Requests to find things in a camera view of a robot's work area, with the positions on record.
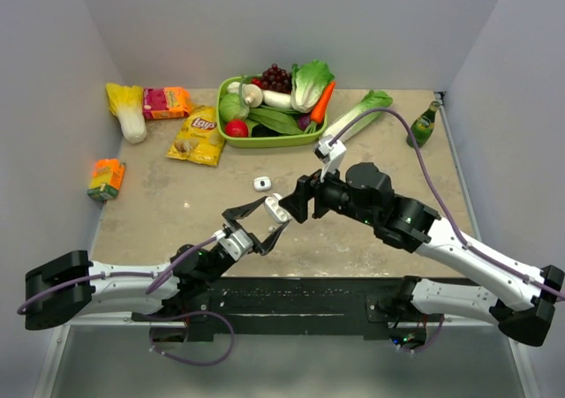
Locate pink orange snack box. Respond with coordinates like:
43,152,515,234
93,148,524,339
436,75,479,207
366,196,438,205
142,86,192,121

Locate toy cabbage in basket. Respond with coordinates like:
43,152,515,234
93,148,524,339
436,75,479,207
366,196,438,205
290,60,335,113

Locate yellow Lays chips bag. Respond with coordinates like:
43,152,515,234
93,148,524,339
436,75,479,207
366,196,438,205
166,106,225,167

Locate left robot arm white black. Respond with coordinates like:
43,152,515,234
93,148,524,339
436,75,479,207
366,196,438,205
17,195,291,331

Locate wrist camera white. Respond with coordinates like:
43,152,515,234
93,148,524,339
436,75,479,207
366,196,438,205
314,135,347,183
214,227,253,261

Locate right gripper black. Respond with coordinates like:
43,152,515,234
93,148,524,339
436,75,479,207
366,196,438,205
279,157,378,226

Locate white oval case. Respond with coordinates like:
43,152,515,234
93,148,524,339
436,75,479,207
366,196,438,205
263,193,291,224

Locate toy purple onion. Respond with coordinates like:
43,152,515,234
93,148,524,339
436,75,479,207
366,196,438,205
297,114,311,131

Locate toy purple grapes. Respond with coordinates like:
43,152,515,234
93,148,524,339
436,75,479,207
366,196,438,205
251,64,292,94

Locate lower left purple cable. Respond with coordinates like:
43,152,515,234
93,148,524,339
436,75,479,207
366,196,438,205
143,310,236,366

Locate toy round green cabbage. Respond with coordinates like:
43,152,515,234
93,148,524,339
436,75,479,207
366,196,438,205
218,93,249,123

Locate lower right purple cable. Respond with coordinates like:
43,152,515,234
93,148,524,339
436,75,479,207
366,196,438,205
395,313,446,356

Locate purple cable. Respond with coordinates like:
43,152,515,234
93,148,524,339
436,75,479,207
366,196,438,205
328,107,565,302
395,313,446,356
143,310,236,366
16,235,222,316

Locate white earbud charging case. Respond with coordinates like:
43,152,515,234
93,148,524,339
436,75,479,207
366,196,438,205
252,176,272,191

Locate toy orange carrot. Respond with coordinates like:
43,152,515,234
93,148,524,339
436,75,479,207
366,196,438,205
305,81,335,133

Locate yellow white toy cabbage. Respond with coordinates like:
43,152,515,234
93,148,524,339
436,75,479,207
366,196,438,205
105,83,147,145

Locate orange green small carton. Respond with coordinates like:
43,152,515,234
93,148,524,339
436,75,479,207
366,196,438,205
87,159,126,201

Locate toy mushroom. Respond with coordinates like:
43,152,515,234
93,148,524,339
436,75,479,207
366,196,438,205
227,81,263,108

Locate green toy napa cabbage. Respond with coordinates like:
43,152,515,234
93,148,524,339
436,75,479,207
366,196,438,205
321,90,394,143

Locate toy red tomato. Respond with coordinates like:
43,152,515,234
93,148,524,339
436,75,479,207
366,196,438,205
225,119,249,138

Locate toy green leaf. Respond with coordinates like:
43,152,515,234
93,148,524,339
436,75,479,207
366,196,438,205
248,108,303,136

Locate green glass bottle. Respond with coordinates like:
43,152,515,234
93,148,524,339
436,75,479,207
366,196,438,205
411,101,441,147

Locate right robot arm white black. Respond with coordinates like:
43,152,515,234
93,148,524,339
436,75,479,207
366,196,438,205
279,162,564,347

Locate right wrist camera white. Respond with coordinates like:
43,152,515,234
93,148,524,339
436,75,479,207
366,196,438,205
314,135,347,183

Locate green plastic basket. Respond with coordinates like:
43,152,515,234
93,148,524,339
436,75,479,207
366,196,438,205
216,76,328,148

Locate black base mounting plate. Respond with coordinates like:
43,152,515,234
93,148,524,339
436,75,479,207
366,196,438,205
132,277,440,342

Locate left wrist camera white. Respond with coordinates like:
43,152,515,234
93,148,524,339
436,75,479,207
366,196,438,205
214,227,253,261

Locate toy white radish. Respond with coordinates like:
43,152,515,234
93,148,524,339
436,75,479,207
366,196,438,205
262,90,293,109

